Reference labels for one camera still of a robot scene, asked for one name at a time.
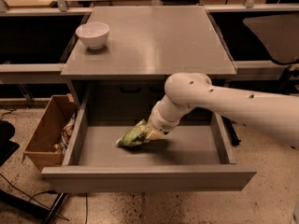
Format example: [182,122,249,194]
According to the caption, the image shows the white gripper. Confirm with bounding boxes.
[146,101,181,141]

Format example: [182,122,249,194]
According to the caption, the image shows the green jalapeno chip bag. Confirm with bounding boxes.
[116,119,149,147]

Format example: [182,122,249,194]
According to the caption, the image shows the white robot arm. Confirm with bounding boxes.
[149,73,299,148]

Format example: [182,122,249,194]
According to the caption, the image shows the grey open top drawer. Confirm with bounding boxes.
[42,82,256,193]

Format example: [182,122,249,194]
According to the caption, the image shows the grey cabinet with counter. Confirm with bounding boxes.
[62,6,236,105]

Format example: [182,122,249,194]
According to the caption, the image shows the brown cardboard box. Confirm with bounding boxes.
[24,94,77,171]

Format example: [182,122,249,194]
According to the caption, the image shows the crumpled wrappers in box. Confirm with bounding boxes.
[51,114,76,154]

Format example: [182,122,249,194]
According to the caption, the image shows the white ceramic bowl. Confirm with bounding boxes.
[76,22,109,49]

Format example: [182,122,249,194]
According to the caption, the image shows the grey right side shelf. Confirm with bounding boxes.
[205,4,299,79]

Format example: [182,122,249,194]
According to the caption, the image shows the grey shelf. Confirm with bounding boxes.
[205,4,299,79]
[0,7,93,84]

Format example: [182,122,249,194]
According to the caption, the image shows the black object at left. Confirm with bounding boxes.
[0,120,20,166]

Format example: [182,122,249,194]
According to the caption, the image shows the grey left side shelf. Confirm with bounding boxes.
[0,7,93,84]

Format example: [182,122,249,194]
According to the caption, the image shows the black floor cable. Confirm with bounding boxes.
[0,173,90,224]

